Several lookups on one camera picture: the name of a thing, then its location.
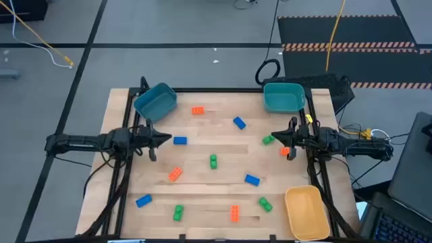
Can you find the black hazard-striped floor mat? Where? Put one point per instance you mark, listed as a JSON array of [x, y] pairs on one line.
[[371, 67], [371, 30]]

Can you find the dusty blue plastic bin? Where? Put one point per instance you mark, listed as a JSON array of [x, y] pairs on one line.
[[158, 104]]

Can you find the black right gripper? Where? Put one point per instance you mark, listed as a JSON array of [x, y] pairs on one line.
[[292, 156]]

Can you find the orange toy building block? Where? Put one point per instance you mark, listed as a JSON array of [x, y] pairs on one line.
[[235, 213], [198, 110], [283, 150], [175, 173]]

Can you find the teal green plastic bin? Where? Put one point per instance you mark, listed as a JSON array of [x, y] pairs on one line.
[[283, 98]]

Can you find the black metal table frame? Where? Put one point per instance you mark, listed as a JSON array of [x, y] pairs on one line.
[[219, 90]]

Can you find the dark grey laptop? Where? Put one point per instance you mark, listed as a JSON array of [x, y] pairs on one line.
[[415, 175]]

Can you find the yellow tape tag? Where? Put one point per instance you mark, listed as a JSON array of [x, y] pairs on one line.
[[308, 118]]

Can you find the blue toy building block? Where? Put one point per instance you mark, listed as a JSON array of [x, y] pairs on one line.
[[143, 200], [239, 123], [252, 180], [180, 140]]

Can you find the grey metal floor bar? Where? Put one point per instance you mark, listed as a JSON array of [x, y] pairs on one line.
[[8, 73]]

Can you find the black laptop with lit keyboard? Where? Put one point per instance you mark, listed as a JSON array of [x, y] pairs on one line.
[[398, 231]]

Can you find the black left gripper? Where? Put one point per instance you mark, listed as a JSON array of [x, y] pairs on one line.
[[152, 153]]

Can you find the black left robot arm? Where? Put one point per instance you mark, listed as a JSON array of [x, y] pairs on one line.
[[84, 141]]

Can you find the green toy building block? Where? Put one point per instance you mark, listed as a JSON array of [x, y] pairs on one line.
[[265, 204], [213, 161], [268, 139], [178, 213]]

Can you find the yellow plastic bin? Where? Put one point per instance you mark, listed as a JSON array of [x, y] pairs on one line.
[[305, 212]]

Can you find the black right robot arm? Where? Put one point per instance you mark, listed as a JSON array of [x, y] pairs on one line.
[[364, 146]]

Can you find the black cabinet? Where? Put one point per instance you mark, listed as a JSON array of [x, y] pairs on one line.
[[33, 8]]

